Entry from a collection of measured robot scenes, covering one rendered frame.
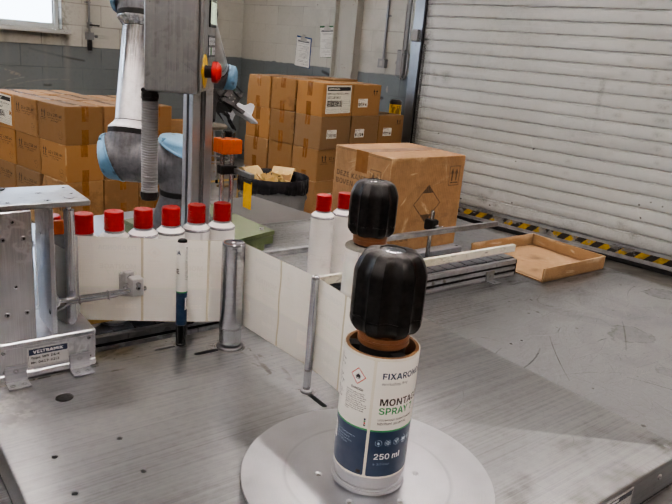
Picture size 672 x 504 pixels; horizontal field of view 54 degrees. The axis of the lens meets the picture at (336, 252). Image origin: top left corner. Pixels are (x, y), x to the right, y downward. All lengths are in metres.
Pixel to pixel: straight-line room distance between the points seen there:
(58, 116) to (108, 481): 3.99
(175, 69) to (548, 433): 0.85
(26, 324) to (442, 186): 1.26
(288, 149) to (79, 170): 1.61
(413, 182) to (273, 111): 3.65
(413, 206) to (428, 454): 1.08
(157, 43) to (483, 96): 4.92
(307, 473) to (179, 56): 0.74
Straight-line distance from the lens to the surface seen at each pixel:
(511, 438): 1.00
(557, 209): 5.71
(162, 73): 1.23
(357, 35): 6.96
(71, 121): 4.67
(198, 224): 1.26
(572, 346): 1.49
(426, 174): 1.89
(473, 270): 1.75
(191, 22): 1.22
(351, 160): 1.91
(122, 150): 1.74
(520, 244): 2.20
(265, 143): 5.52
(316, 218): 1.41
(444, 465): 0.89
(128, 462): 0.88
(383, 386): 0.74
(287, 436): 0.91
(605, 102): 5.53
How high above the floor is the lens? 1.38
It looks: 17 degrees down
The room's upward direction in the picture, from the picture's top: 5 degrees clockwise
